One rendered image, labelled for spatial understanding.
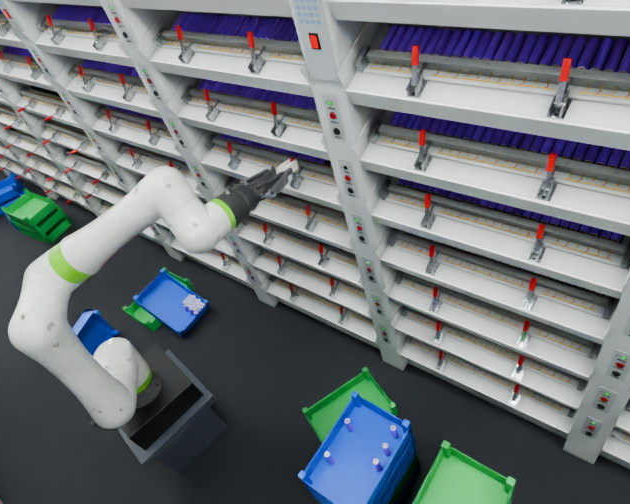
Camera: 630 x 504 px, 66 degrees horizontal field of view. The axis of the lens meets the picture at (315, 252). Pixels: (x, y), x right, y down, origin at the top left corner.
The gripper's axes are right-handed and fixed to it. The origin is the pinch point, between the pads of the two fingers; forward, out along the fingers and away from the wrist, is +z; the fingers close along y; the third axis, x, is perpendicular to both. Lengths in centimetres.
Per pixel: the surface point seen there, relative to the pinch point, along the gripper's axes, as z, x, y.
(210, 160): 2.5, -7.4, -38.4
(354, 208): 0.9, -7.7, 22.3
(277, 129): -1.9, 13.1, 1.0
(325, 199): 1.3, -8.0, 11.9
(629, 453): 17, -81, 104
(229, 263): 19, -79, -69
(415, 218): 3.3, -6.8, 39.7
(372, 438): -26, -70, 41
